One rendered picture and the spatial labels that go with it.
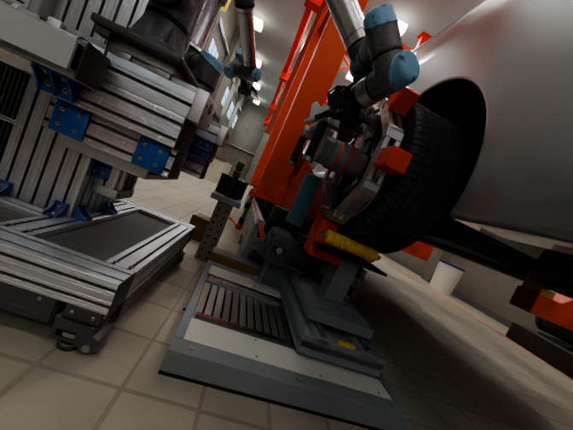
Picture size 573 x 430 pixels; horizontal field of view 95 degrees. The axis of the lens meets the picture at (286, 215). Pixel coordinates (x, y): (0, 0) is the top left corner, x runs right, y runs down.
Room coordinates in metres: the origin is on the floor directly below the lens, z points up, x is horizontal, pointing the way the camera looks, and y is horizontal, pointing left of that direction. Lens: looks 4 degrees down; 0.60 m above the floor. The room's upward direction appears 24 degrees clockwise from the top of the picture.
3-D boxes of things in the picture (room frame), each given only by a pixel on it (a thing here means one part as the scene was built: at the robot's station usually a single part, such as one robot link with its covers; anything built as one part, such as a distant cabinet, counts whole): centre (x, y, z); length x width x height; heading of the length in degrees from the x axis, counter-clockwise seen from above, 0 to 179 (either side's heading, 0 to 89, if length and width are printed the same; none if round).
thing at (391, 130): (1.22, -0.18, 0.85); 0.54 x 0.07 x 0.54; 11
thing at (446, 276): (5.82, -3.79, 0.32); 0.54 x 0.52 x 0.64; 99
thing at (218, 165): (9.46, 2.99, 0.40); 2.33 x 0.75 x 0.80; 10
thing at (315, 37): (3.51, 0.55, 1.75); 0.19 x 0.19 x 2.45; 11
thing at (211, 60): (1.27, 0.62, 0.98); 0.13 x 0.12 x 0.14; 73
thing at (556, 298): (2.09, -2.20, 0.69); 0.52 x 0.17 x 0.35; 101
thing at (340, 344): (1.20, -0.36, 0.13); 0.50 x 0.36 x 0.10; 11
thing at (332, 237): (1.12, -0.31, 0.51); 0.29 x 0.06 x 0.06; 101
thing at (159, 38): (0.78, 0.53, 0.87); 0.15 x 0.15 x 0.10
